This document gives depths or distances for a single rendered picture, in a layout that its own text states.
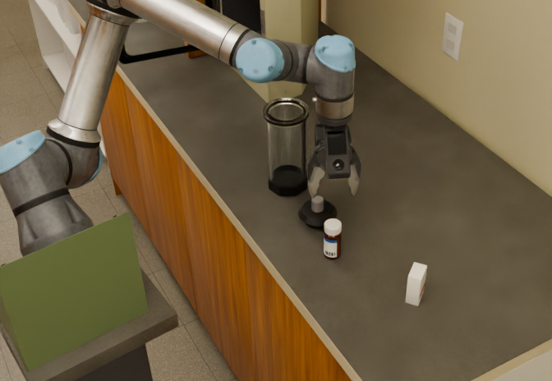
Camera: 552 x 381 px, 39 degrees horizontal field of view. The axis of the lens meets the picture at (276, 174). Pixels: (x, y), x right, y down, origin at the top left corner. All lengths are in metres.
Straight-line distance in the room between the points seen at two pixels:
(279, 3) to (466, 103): 0.58
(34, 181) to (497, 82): 1.17
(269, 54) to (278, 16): 0.80
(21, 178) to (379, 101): 1.11
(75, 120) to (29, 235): 0.27
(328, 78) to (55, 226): 0.60
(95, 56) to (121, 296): 0.49
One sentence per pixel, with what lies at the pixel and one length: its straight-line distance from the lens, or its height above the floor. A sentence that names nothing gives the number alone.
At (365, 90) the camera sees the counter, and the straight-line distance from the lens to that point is 2.33.
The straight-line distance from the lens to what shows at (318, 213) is 1.83.
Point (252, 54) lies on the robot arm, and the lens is 1.36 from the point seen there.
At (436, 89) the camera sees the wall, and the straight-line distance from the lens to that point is 2.30.
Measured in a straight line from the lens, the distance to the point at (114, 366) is 1.79.
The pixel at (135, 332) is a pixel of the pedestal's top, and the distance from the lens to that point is 1.66.
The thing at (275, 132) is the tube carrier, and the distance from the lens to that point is 1.82.
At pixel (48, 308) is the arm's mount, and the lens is 1.56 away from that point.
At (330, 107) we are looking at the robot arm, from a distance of 1.51.
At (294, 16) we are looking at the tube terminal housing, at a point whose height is 1.20.
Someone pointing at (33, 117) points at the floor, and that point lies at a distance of 4.13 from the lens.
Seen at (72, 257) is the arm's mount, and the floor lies 1.17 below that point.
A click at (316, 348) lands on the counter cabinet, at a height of 0.78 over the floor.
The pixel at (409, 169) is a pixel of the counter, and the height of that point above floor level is 0.94.
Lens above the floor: 2.18
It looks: 38 degrees down
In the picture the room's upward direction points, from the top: 2 degrees counter-clockwise
